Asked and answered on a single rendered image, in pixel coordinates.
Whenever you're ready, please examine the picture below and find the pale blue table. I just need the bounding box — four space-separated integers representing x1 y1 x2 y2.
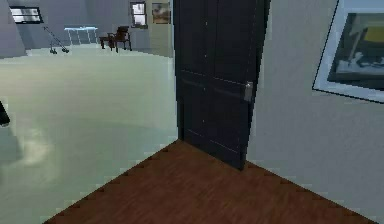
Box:
64 26 99 46

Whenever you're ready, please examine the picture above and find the brown framed wall picture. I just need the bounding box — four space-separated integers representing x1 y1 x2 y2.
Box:
151 2 172 25

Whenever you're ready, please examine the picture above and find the grey tilted floor stand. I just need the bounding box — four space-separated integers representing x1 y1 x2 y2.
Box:
42 26 70 55

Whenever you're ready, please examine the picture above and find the black room door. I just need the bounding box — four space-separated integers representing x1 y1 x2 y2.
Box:
172 0 272 171

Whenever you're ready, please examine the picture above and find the silver door handle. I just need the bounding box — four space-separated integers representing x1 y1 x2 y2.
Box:
243 81 254 103

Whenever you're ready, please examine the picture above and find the small dark framed window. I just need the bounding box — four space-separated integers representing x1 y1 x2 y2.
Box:
129 1 149 29

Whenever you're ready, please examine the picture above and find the white framed wall picture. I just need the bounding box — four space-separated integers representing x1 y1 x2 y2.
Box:
312 0 384 104

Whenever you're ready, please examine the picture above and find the dark brown side table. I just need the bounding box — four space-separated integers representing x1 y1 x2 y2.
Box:
98 35 116 52

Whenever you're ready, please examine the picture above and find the dark brown wooden chair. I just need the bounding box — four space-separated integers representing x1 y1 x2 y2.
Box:
113 25 133 54

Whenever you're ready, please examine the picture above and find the black furniture leg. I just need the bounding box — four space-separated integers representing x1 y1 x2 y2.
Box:
0 99 11 128

